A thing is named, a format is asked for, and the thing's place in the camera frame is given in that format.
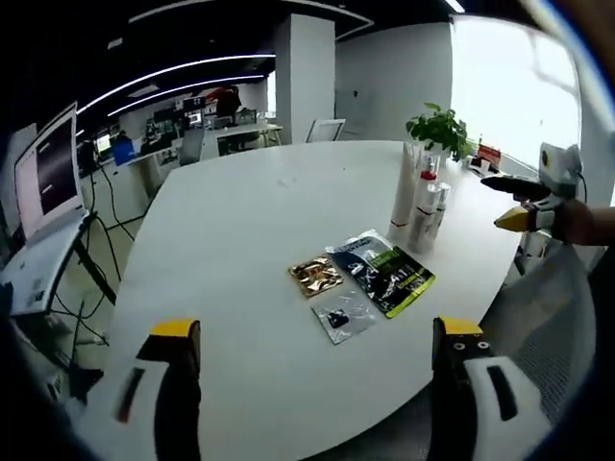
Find ceiling light strip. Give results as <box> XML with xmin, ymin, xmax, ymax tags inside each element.
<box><xmin>76</xmin><ymin>53</ymin><xmax>278</xmax><ymax>114</ymax></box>
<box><xmin>108</xmin><ymin>74</ymin><xmax>265</xmax><ymax>116</ymax></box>

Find black laptop stand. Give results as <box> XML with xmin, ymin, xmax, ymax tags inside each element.
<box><xmin>47</xmin><ymin>210</ymin><xmax>140</xmax><ymax>308</ymax></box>

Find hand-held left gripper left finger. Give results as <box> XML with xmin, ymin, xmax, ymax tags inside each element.
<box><xmin>112</xmin><ymin>319</ymin><xmax>202</xmax><ymax>461</ymax></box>

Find green potted plant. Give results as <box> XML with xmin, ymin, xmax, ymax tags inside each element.
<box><xmin>406</xmin><ymin>102</ymin><xmax>475</xmax><ymax>162</ymax></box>

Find silver tube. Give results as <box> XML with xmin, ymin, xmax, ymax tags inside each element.
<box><xmin>430</xmin><ymin>182</ymin><xmax>452</xmax><ymax>241</ymax></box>

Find clear skincare sachet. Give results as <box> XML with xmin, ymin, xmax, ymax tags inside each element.
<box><xmin>310</xmin><ymin>287</ymin><xmax>379</xmax><ymax>346</ymax></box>

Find long white office counter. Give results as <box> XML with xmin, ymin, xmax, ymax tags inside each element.
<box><xmin>90</xmin><ymin>143</ymin><xmax>186</xmax><ymax>212</ymax></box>

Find open laptop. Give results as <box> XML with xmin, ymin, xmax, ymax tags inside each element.
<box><xmin>0</xmin><ymin>102</ymin><xmax>92</xmax><ymax>316</ymax></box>

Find black floor cables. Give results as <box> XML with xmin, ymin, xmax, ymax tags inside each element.
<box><xmin>47</xmin><ymin>287</ymin><xmax>112</xmax><ymax>348</ymax></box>

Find white skincare tube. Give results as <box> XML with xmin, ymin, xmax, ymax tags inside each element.
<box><xmin>387</xmin><ymin>141</ymin><xmax>425</xmax><ymax>237</ymax></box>

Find small white skincare bottle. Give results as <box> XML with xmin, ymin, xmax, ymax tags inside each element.
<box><xmin>407</xmin><ymin>191</ymin><xmax>437</xmax><ymax>255</ymax></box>

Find blue storage box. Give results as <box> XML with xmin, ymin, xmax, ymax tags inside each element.
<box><xmin>112</xmin><ymin>141</ymin><xmax>140</xmax><ymax>167</ymax></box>

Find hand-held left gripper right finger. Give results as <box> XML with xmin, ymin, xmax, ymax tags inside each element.
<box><xmin>430</xmin><ymin>315</ymin><xmax>554</xmax><ymax>461</ymax></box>

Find white trestle office desk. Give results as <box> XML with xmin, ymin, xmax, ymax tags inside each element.
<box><xmin>214</xmin><ymin>122</ymin><xmax>284</xmax><ymax>158</ymax></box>

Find white mesh office chair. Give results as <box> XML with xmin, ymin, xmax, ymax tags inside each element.
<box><xmin>480</xmin><ymin>239</ymin><xmax>597</xmax><ymax>424</ymax></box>

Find white-backed office chair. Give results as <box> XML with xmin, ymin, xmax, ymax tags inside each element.
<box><xmin>306</xmin><ymin>118</ymin><xmax>347</xmax><ymax>144</ymax></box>

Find gold skincare sachet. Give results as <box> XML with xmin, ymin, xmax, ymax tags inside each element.
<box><xmin>287</xmin><ymin>255</ymin><xmax>346</xmax><ymax>300</ymax></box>

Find green black skincare sachet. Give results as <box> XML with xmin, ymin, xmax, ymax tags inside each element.
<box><xmin>325</xmin><ymin>229</ymin><xmax>437</xmax><ymax>319</ymax></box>

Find grey office chair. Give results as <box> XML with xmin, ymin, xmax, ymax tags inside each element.
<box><xmin>180</xmin><ymin>128</ymin><xmax>206</xmax><ymax>167</ymax></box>

